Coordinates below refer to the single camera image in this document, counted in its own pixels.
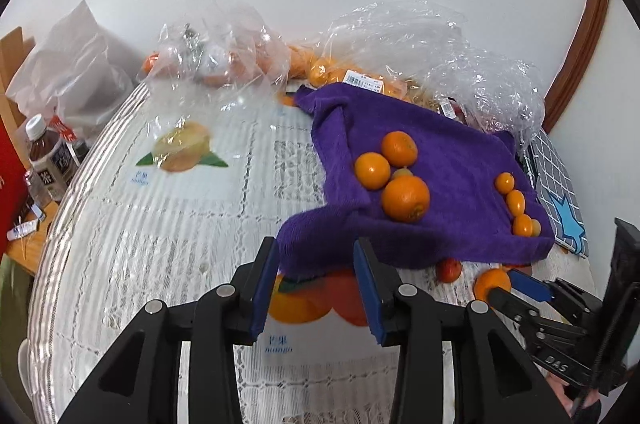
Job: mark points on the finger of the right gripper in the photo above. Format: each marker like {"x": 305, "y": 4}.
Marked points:
{"x": 571, "y": 301}
{"x": 529, "y": 319}

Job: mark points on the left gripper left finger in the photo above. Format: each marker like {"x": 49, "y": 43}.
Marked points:
{"x": 136, "y": 381}

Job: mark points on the tea bottle white cap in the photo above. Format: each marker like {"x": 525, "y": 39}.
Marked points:
{"x": 50, "y": 157}

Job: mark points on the orange mandarin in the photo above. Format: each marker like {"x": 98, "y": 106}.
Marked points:
{"x": 490, "y": 279}
{"x": 372, "y": 171}
{"x": 399, "y": 149}

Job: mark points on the wooden chair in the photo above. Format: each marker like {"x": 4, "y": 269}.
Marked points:
{"x": 13, "y": 51}

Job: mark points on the brown door frame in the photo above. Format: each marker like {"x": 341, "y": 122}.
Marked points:
{"x": 576, "y": 61}

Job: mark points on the red paper bag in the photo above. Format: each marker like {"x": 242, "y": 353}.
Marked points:
{"x": 13, "y": 192}

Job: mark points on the small clear plastic bag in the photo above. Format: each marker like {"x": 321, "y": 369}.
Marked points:
{"x": 218, "y": 60}

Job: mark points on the grey checked star cloth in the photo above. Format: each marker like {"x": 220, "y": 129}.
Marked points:
{"x": 549, "y": 177}

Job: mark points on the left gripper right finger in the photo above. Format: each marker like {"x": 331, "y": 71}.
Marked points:
{"x": 494, "y": 379}

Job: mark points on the small red fruit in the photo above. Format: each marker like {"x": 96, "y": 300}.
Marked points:
{"x": 448, "y": 270}

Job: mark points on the small orange kumquat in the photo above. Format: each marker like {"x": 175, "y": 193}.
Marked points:
{"x": 504, "y": 183}
{"x": 522, "y": 225}
{"x": 516, "y": 203}

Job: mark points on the tan longan fruit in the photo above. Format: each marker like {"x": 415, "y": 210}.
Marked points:
{"x": 401, "y": 172}
{"x": 536, "y": 228}

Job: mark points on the white plastic bag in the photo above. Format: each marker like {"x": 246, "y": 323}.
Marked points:
{"x": 69, "y": 76}

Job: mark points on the right hand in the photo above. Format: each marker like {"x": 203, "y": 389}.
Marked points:
{"x": 591, "y": 410}

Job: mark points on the large orange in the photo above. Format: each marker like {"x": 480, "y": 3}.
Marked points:
{"x": 406, "y": 199}

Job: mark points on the large clear plastic bag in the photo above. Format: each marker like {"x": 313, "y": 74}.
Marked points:
{"x": 416, "y": 51}

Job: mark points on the purple towel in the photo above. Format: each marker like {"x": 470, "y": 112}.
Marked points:
{"x": 482, "y": 206}

